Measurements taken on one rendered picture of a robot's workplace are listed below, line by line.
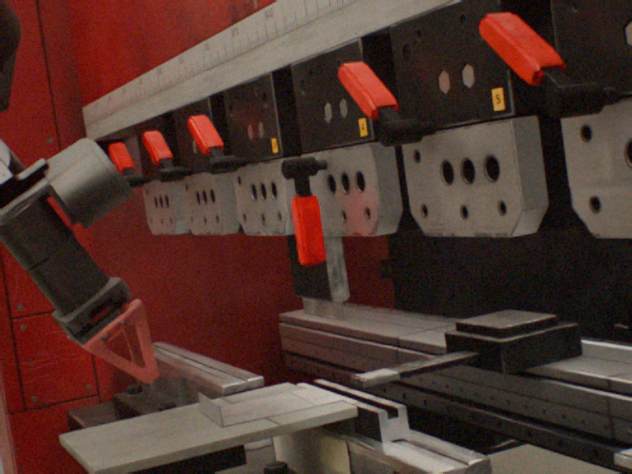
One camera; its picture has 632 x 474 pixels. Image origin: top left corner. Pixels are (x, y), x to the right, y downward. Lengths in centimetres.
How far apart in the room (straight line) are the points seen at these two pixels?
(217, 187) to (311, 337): 59
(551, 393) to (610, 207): 60
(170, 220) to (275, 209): 39
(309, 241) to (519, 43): 37
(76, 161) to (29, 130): 89
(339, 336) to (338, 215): 74
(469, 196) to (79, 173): 40
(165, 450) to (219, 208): 36
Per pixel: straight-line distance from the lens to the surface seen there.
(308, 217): 93
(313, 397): 110
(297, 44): 99
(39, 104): 191
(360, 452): 103
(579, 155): 64
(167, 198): 146
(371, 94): 78
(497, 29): 63
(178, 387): 163
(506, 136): 70
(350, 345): 163
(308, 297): 112
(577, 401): 116
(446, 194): 77
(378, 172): 86
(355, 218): 91
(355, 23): 88
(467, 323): 124
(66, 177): 100
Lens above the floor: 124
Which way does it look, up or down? 4 degrees down
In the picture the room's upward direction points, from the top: 8 degrees counter-clockwise
